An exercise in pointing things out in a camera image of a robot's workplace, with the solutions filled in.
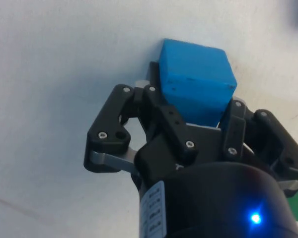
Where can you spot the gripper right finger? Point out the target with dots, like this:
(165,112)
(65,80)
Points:
(275,131)

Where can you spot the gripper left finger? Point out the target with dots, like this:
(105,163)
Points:
(106,124)

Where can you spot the blue cube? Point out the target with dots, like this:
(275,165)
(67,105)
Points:
(196,81)

